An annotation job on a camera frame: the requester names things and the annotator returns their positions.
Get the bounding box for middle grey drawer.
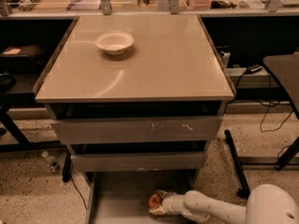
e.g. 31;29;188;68
71;152;207;172

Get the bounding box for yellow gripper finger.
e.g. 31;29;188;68
156;189;175;199
149;204;165;216

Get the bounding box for black floor cable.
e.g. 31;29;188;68
70;176;89;211

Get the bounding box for thin black cable right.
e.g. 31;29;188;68
254;98;294;133

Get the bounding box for clear plastic bottle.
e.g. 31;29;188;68
41;151;60;173

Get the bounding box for grey drawer cabinet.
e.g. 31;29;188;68
33;13;236;181

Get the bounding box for top grey drawer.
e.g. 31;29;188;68
51;116;222;145

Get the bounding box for white paper bowl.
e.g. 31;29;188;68
95;31;134;56

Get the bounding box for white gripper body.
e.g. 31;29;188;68
162;193;185;216

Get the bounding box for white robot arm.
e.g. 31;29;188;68
148;184;299;224

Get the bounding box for red apple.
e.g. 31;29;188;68
148;193;163;209

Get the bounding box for black phone on shelf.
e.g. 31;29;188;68
246;64;262;74

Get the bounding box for bottom open grey drawer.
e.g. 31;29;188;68
85;171;195;224

